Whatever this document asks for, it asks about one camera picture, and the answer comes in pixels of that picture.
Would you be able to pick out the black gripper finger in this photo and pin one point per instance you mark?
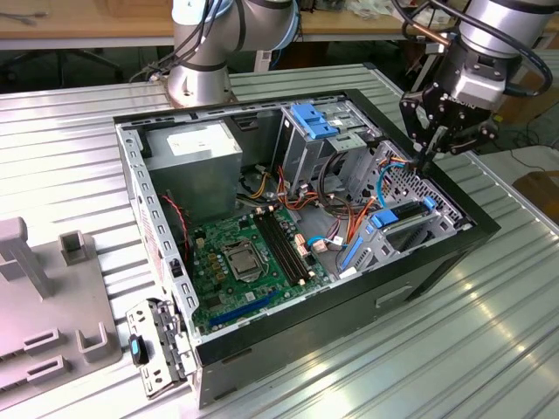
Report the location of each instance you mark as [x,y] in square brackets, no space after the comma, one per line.
[415,113]
[476,137]

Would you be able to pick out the hard disk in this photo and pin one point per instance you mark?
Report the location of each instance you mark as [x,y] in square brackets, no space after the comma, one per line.
[384,218]

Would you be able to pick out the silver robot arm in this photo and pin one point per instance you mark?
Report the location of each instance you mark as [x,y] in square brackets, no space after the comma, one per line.
[493,26]

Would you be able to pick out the silver disk bay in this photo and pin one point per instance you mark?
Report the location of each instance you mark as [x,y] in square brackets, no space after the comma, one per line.
[377,238]

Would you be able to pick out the brown cardboard box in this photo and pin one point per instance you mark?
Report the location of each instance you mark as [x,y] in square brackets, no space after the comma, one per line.
[541,192]

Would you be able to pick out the blue plastic drive latch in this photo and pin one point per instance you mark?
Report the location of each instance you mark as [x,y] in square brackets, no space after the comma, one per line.
[314,122]

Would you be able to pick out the silver drive cage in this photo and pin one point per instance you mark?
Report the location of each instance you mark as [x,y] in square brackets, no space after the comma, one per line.
[301,161]

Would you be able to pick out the black RAM slot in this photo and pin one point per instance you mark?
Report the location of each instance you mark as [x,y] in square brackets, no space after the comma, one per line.
[277,251]
[289,244]

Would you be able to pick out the CPU socket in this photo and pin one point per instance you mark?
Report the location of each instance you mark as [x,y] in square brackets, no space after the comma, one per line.
[242,263]

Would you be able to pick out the grey power supply unit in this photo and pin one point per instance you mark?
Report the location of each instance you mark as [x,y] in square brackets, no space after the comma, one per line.
[192,183]

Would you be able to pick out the black open PC case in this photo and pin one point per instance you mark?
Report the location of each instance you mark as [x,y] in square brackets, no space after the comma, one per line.
[305,340]

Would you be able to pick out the blue expansion slot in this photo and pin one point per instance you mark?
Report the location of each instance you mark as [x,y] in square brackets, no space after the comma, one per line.
[244,309]

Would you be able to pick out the black case fan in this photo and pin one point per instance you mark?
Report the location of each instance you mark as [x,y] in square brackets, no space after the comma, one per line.
[174,227]

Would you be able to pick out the green motherboard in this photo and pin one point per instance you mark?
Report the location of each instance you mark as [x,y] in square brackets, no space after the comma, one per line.
[227,305]

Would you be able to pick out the black office chair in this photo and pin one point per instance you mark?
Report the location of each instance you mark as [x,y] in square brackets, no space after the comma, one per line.
[100,59]

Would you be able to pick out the long wooden desk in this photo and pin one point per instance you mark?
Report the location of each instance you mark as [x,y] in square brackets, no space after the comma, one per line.
[87,26]

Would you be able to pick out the grey parts rack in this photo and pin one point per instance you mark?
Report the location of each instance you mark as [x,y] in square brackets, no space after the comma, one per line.
[65,297]

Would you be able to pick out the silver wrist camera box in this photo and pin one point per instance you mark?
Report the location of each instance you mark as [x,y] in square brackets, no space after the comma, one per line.
[476,89]

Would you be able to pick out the brown arm base plate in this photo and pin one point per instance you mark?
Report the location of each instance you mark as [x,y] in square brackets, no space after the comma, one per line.
[230,95]

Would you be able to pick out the metal bracket latch blue tab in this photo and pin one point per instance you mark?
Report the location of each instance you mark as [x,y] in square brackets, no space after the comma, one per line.
[148,379]

